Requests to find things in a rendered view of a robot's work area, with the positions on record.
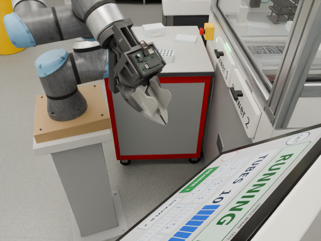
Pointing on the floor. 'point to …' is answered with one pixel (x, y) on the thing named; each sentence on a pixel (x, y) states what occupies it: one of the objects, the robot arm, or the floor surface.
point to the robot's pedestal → (87, 185)
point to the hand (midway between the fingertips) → (160, 120)
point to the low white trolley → (116, 125)
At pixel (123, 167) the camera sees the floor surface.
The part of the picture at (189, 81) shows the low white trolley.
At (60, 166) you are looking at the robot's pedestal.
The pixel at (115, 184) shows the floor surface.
